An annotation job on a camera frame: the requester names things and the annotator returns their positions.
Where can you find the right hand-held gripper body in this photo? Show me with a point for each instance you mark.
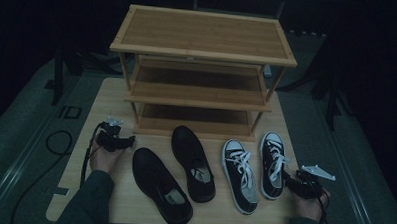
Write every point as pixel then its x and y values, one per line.
pixel 309 187

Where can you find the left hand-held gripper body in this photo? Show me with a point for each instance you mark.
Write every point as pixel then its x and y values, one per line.
pixel 108 139

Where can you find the black canvas sneaker white laces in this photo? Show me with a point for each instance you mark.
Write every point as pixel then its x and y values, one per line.
pixel 268 154
pixel 238 195

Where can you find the black leather shoe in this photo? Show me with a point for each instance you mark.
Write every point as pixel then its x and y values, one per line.
pixel 188 148
pixel 150 177

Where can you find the wooden three-tier shoe rack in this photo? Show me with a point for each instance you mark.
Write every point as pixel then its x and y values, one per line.
pixel 202 32

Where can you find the person's right hand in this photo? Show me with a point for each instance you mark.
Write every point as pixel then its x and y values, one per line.
pixel 311 207

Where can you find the person's left hand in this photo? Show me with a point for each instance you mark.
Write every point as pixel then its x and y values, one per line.
pixel 104 160

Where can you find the black metal stand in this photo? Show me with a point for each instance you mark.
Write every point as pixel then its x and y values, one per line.
pixel 331 106
pixel 57 80

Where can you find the black tripod leg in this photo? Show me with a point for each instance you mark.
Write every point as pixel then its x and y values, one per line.
pixel 297 82

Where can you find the small grey block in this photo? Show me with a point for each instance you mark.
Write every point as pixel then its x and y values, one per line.
pixel 268 71

